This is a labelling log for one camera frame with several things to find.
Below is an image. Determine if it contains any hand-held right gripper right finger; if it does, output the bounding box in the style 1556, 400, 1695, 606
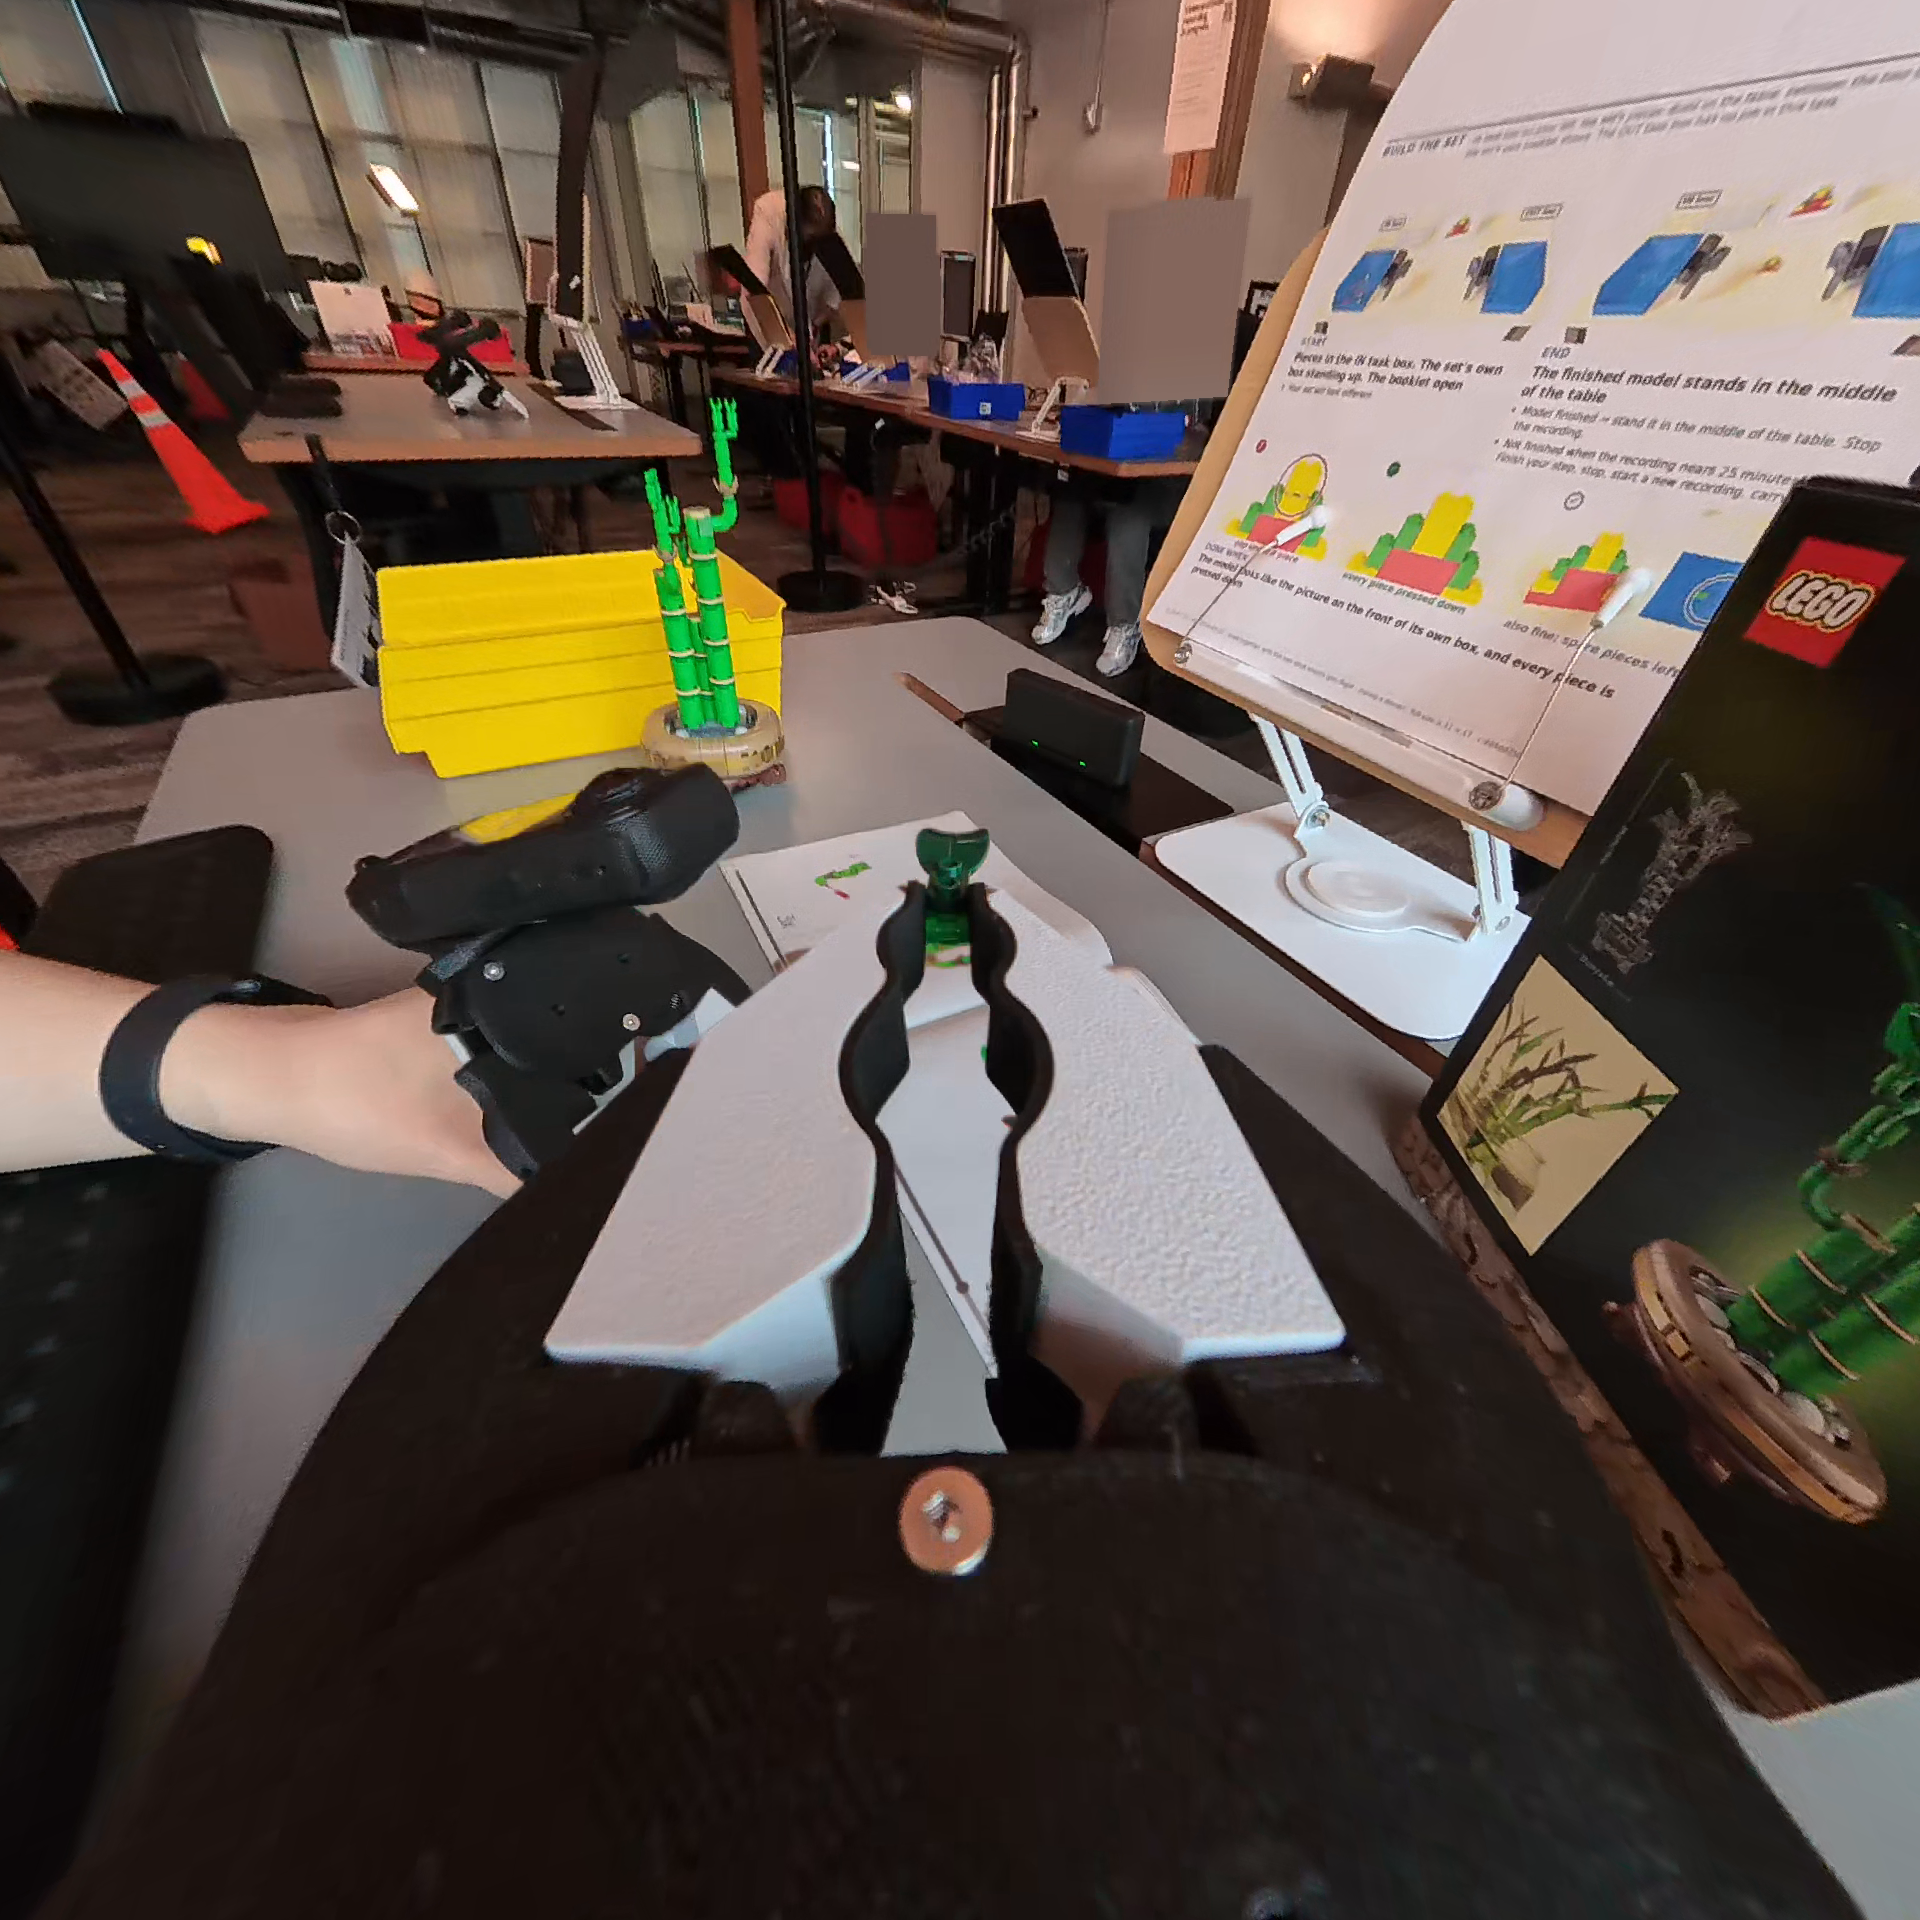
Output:
972, 884, 1347, 1453

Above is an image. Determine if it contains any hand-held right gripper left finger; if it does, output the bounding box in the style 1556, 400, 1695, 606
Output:
542, 883, 927, 1453

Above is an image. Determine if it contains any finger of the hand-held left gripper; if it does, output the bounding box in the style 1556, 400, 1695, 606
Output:
573, 997, 748, 1130

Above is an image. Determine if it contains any dark green clip piece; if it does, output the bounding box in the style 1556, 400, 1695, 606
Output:
914, 826, 995, 920

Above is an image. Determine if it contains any person's left forearm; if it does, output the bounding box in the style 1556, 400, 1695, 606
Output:
0, 950, 153, 1174

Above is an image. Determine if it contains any person's left hand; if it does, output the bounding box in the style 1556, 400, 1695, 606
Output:
269, 983, 524, 1197

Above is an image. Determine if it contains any yellow plastic bin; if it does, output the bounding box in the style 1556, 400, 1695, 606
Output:
375, 546, 787, 779

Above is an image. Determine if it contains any building instruction booklet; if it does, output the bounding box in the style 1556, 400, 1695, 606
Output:
719, 848, 1161, 1359

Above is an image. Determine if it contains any toy bamboo plant model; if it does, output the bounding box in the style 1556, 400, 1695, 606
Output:
639, 397, 790, 789

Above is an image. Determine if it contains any hanging label tag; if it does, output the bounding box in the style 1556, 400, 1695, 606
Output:
330, 434, 387, 692

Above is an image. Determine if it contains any white folding stand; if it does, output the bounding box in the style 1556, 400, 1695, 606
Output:
1155, 710, 1547, 1045

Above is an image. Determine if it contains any black studded pad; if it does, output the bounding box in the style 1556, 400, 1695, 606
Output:
0, 826, 279, 1892

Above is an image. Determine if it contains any small wooden desk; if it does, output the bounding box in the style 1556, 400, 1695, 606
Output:
241, 372, 707, 600

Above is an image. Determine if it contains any red plastic bin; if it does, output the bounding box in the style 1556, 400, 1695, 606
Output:
772, 470, 940, 572

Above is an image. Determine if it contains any black device with green lights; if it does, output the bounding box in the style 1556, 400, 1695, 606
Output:
1001, 667, 1150, 789

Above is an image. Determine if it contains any black smartwatch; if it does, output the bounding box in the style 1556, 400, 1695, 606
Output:
97, 975, 335, 1163

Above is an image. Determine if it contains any spare hand-held gripper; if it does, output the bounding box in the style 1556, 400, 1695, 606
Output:
415, 310, 530, 422

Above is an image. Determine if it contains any orange traffic cone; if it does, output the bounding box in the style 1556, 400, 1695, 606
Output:
93, 350, 275, 536

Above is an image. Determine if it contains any long wooden desk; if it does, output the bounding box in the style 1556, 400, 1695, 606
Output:
705, 358, 1202, 482

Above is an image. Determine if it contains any black bamboo picture box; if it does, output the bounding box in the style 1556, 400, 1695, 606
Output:
1417, 477, 1920, 1722

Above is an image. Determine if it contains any black pole stand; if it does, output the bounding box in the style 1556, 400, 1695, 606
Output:
765, 0, 869, 615

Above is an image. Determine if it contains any black monitor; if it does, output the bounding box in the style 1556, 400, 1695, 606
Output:
0, 111, 298, 302

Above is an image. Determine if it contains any printed instruction board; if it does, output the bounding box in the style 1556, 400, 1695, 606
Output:
1141, 0, 1920, 826

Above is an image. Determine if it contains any black stanchion post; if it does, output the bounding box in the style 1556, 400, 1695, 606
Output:
0, 434, 226, 728

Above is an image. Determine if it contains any white wall poster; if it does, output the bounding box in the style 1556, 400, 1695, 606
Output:
1161, 0, 1249, 156

